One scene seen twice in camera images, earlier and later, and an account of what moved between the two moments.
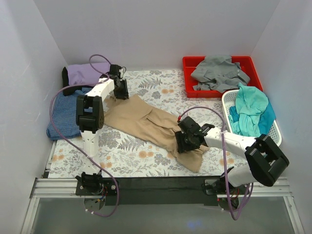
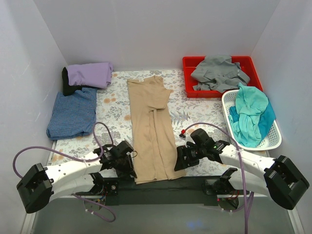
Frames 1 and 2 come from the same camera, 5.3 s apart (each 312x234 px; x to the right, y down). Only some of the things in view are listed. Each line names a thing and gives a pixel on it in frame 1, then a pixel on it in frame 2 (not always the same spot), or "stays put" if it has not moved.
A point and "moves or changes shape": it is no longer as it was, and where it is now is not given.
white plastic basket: [228, 101] stays put
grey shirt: [218, 73] stays put
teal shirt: [253, 114] stays put
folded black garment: [65, 79] stays put
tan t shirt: [142, 117] moves or changes shape
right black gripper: [183, 143] -> [185, 158]
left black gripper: [122, 91] -> [125, 166]
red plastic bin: [250, 65] stays put
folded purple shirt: [81, 73] stays put
